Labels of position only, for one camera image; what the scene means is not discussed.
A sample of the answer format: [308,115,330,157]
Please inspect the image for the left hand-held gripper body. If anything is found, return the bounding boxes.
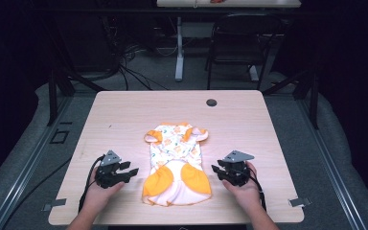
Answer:
[94,149,126,190]

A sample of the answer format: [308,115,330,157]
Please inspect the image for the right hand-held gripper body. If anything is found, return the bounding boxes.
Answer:
[222,149,256,188]

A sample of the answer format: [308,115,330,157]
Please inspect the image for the orange and white baby dress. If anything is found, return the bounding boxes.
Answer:
[141,122,213,207]

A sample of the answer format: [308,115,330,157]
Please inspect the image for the person's right hand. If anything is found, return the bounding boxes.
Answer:
[221,161,265,214]

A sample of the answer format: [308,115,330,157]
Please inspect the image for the person's left hand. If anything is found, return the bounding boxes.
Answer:
[83,173,126,213]

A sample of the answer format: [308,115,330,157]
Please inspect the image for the white background desk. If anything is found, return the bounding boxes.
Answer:
[156,0,302,82]

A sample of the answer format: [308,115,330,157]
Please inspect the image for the black metal chair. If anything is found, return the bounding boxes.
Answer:
[205,12,286,92]

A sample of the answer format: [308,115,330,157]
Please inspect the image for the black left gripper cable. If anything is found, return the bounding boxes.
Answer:
[78,154,105,214]

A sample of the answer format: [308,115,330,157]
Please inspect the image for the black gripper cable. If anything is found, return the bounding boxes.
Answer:
[78,154,105,214]
[248,166,267,213]

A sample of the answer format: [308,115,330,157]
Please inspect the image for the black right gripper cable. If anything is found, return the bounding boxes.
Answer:
[248,166,267,213]

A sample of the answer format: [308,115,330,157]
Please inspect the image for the grey metal table bracket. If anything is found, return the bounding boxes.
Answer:
[41,197,68,213]
[287,196,312,208]

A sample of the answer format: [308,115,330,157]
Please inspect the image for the aluminium floor rail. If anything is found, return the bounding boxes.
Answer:
[0,95,75,230]
[295,95,368,230]

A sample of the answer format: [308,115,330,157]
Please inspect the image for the bundle of black floor cables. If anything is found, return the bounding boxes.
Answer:
[99,12,171,92]

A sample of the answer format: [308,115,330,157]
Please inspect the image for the black metal stand frame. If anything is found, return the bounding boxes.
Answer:
[262,47,321,130]
[28,0,107,127]

